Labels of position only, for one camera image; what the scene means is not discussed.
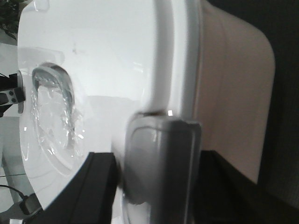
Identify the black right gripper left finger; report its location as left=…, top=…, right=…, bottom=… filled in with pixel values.
left=31, top=153, right=118, bottom=224

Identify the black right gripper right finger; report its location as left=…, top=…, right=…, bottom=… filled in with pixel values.
left=193, top=151, right=299, bottom=224

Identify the pink storage bin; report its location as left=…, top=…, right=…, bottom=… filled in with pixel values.
left=195, top=0, right=275, bottom=182

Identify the white bin lid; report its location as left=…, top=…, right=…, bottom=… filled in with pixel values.
left=17, top=0, right=202, bottom=224

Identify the grey lid latch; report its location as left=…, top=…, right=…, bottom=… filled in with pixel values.
left=122, top=116, right=201, bottom=224

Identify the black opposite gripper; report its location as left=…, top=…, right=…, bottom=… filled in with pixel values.
left=0, top=70, right=26, bottom=118

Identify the green plant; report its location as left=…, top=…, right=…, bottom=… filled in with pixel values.
left=0, top=0, right=26, bottom=40

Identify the black cable with plug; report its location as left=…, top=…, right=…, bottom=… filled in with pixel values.
left=0, top=184, right=43, bottom=216

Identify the grey lid carry handle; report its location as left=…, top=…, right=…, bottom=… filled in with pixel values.
left=32, top=65, right=75, bottom=150

